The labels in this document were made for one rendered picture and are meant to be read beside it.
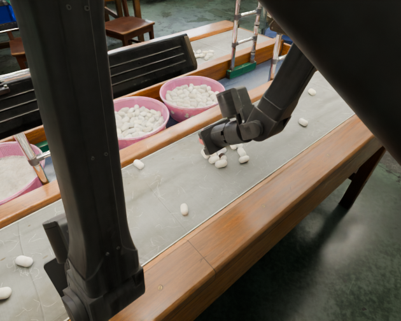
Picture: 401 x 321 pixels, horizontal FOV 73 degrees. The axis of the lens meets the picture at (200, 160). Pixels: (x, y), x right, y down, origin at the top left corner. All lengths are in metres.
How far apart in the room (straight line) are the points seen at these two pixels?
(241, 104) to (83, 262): 0.44
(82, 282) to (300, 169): 0.66
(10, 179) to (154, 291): 0.56
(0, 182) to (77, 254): 0.67
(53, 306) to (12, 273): 0.13
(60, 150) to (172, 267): 0.43
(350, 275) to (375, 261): 0.17
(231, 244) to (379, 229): 1.33
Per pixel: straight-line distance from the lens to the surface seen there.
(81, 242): 0.30
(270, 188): 0.76
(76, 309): 0.36
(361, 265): 1.69
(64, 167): 0.25
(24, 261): 0.73
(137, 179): 0.81
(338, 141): 0.99
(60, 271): 0.53
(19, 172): 0.97
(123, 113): 1.09
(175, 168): 0.83
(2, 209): 0.84
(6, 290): 0.71
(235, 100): 0.62
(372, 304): 1.61
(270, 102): 0.55
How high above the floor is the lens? 1.32
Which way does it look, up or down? 43 degrees down
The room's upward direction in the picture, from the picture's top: 1 degrees clockwise
